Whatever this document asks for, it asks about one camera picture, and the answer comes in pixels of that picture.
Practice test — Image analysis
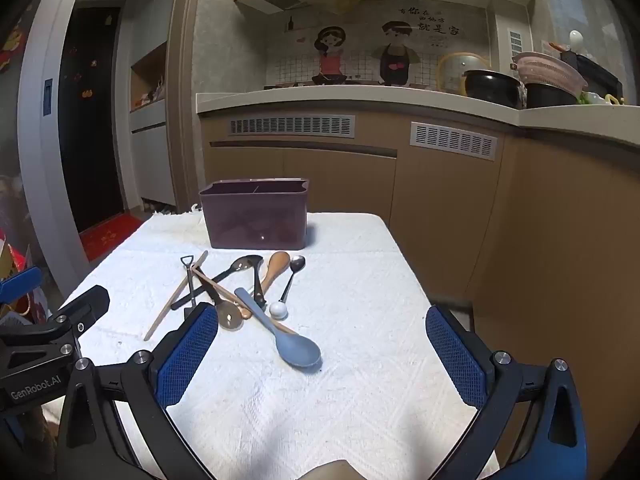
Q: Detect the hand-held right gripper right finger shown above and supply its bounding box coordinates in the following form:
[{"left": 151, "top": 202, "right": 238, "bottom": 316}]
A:
[{"left": 425, "top": 305, "right": 588, "bottom": 480}]

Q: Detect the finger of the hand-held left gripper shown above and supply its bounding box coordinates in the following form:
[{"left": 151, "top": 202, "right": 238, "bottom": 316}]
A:
[
  {"left": 0, "top": 266, "right": 45, "bottom": 306},
  {"left": 47, "top": 285, "right": 111, "bottom": 341}
]

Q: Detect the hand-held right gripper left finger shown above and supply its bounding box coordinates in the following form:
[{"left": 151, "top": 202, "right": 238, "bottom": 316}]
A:
[{"left": 56, "top": 301, "right": 220, "bottom": 480}]

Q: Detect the large spoon black handle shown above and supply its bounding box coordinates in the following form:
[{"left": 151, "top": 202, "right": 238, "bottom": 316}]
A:
[{"left": 192, "top": 280, "right": 246, "bottom": 332}]

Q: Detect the shovel-shaped metal spoon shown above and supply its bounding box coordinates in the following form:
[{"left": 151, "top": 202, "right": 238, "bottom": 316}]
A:
[{"left": 180, "top": 255, "right": 197, "bottom": 311}]

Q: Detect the short dark-handled metal utensil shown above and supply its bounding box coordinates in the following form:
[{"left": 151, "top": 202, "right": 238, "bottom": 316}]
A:
[{"left": 251, "top": 260, "right": 268, "bottom": 309}]

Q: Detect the metal spoon white ball end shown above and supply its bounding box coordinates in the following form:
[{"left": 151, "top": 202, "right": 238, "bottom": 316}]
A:
[{"left": 269, "top": 255, "right": 307, "bottom": 320}]

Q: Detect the blue-grey plastic spoon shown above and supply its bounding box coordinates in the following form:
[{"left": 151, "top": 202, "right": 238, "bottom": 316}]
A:
[{"left": 234, "top": 287, "right": 322, "bottom": 369}]

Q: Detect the slim black-handled metal spoon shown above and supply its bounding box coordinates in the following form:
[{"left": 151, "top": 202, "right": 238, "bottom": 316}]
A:
[{"left": 170, "top": 254, "right": 264, "bottom": 311}]

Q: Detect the brown wooden spoon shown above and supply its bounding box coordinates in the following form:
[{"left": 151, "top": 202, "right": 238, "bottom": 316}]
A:
[{"left": 239, "top": 251, "right": 291, "bottom": 321}]

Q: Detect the purple plastic utensil holder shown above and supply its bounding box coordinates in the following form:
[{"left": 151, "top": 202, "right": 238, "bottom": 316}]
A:
[{"left": 199, "top": 177, "right": 311, "bottom": 251}]

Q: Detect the red doormat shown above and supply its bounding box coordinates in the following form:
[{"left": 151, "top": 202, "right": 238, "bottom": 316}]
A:
[{"left": 79, "top": 212, "right": 143, "bottom": 263}]

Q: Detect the white textured towel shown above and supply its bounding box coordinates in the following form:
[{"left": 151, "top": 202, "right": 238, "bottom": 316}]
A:
[{"left": 60, "top": 210, "right": 502, "bottom": 480}]

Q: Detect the black door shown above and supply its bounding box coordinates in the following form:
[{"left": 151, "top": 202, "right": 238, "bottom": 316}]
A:
[{"left": 59, "top": 6, "right": 126, "bottom": 235}]

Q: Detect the white shelf cabinet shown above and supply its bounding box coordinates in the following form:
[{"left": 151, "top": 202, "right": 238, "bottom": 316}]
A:
[{"left": 130, "top": 42, "right": 176, "bottom": 211}]

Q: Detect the short white vent grille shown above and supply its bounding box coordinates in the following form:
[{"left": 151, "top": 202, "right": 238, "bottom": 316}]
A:
[{"left": 410, "top": 121, "right": 499, "bottom": 161}]

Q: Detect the long white vent grille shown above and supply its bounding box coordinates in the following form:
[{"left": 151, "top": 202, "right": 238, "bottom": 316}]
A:
[{"left": 229, "top": 115, "right": 357, "bottom": 138}]

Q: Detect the wide black cooking pot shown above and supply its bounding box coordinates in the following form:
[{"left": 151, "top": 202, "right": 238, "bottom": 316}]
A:
[{"left": 462, "top": 69, "right": 523, "bottom": 109}]

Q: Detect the small black pot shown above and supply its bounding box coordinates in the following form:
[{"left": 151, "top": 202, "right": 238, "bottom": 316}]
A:
[{"left": 525, "top": 82, "right": 581, "bottom": 109}]

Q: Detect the round yellow-rimmed lid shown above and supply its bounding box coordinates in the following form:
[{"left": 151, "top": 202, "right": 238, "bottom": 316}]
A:
[{"left": 437, "top": 51, "right": 491, "bottom": 97}]

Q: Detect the pink plastic colander basket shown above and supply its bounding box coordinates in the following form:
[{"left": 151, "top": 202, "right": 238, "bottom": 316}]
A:
[{"left": 514, "top": 51, "right": 588, "bottom": 92}]

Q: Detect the black countertop appliance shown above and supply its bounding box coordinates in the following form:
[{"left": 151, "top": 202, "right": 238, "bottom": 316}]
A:
[{"left": 560, "top": 50, "right": 626, "bottom": 106}]

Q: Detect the red wall decoration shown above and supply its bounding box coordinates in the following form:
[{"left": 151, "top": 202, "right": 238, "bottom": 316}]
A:
[{"left": 0, "top": 15, "right": 31, "bottom": 71}]

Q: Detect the cartoon wall decal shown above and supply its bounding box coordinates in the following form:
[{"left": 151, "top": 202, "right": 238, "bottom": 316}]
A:
[{"left": 262, "top": 2, "right": 488, "bottom": 88}]

